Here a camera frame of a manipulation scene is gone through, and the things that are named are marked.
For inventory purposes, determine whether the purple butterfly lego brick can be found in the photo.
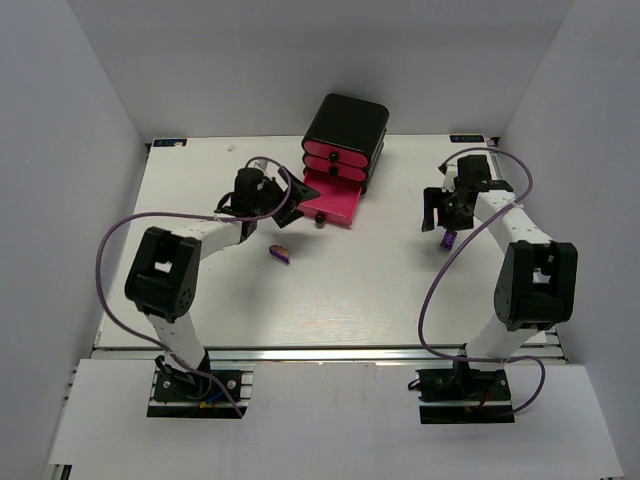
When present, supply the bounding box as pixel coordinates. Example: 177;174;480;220
440;230;458;252

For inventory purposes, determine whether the purple curved butterfly lego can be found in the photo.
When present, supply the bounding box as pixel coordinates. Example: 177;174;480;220
269;245;290;264

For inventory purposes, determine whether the pink drawer with black knob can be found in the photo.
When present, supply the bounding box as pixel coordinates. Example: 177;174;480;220
302;140;369;168

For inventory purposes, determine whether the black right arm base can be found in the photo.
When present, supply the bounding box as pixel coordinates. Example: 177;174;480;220
407;362;515;425

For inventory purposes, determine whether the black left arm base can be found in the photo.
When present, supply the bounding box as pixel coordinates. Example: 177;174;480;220
146;355;252;419

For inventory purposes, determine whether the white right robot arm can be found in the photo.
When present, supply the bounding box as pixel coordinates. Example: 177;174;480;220
421;147;578;371

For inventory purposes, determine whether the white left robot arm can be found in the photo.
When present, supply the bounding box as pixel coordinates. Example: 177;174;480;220
124;167;321;372

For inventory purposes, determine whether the black drawer cabinet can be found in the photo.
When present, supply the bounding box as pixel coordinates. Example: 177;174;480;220
301;93;390;193

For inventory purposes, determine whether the blue label left corner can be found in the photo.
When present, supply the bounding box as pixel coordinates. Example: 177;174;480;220
152;138;187;148

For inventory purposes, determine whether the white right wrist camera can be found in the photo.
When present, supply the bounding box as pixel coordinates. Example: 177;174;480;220
439;164;458;193

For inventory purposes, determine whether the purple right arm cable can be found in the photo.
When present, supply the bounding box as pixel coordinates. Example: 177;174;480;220
417;147;546;414

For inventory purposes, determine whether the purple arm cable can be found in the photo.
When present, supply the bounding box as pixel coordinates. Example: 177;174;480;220
94;156;294;419
417;147;546;414

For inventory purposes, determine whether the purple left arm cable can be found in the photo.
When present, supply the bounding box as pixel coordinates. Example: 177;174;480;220
94;156;294;419

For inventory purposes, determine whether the aluminium front rail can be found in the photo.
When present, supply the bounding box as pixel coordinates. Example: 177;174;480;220
89;344;566;366

